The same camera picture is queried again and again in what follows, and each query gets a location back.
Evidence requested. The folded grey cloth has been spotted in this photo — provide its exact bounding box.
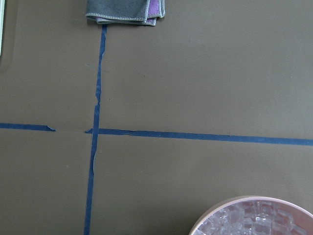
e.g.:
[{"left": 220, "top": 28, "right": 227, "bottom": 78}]
[{"left": 86, "top": 0, "right": 165, "bottom": 26}]

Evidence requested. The pink bowl of ice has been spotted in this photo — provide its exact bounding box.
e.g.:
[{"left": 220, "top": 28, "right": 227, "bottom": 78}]
[{"left": 190, "top": 196, "right": 313, "bottom": 235}]

